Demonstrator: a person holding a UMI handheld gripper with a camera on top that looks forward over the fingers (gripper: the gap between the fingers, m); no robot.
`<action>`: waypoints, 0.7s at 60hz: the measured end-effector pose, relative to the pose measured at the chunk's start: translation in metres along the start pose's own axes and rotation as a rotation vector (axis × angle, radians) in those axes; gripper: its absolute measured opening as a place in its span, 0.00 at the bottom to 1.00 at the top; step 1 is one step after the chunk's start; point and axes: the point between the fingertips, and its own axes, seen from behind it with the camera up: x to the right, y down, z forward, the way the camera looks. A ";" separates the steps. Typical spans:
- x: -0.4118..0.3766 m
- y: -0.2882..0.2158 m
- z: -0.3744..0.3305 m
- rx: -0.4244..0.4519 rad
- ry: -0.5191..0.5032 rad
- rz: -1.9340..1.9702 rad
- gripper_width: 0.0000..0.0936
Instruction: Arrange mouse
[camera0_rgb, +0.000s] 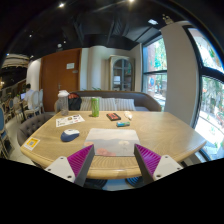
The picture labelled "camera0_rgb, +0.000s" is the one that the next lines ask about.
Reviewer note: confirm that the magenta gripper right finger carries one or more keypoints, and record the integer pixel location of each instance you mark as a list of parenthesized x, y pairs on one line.
[(153, 166)]

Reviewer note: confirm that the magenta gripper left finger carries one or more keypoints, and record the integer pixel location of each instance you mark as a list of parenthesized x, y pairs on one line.
[(75, 167)]

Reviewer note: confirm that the blue and white computer mouse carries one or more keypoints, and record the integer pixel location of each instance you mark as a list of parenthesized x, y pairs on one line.
[(69, 135)]

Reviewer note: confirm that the printed mouse pad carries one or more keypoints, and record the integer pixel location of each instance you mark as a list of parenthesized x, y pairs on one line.
[(112, 142)]

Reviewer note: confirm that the printed menu leaflet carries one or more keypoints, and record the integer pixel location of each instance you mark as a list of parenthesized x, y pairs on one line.
[(69, 120)]

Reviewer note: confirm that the teal and orange small item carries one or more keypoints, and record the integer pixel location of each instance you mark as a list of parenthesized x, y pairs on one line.
[(122, 124)]

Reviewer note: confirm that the white crumpled wrapper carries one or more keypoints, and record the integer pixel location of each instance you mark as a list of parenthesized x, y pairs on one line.
[(128, 115)]

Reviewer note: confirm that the black and red small box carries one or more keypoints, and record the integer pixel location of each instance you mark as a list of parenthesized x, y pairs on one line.
[(113, 116)]

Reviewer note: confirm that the grey tufted armchair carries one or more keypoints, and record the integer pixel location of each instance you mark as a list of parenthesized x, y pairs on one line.
[(28, 127)]

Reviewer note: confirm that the striped cushion right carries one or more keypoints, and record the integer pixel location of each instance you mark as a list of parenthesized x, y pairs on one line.
[(125, 104)]

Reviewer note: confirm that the striped cushion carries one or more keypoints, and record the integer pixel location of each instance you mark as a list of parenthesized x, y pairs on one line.
[(125, 104), (105, 104)]

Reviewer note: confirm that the green drink can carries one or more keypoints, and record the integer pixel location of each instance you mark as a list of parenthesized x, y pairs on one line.
[(95, 106)]

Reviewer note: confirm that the black backpack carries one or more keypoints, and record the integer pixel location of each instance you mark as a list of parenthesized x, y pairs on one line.
[(74, 102)]

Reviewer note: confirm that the striped cushion left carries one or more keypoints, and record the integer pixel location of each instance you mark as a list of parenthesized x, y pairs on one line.
[(105, 104)]

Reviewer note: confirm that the clear plastic water bottle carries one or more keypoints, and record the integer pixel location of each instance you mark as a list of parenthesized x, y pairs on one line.
[(63, 102)]

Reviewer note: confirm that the white chair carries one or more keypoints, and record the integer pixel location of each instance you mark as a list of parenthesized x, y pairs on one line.
[(36, 104)]

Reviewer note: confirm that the blue chair at left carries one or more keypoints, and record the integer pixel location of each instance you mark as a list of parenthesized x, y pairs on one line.
[(4, 140)]

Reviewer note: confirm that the seated person in white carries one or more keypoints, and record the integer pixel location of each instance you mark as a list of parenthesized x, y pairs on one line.
[(28, 96)]

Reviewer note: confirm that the wooden door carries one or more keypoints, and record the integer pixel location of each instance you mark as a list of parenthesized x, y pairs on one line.
[(59, 71)]

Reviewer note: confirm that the arched glass cabinet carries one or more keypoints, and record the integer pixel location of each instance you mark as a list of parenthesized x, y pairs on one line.
[(122, 73)]

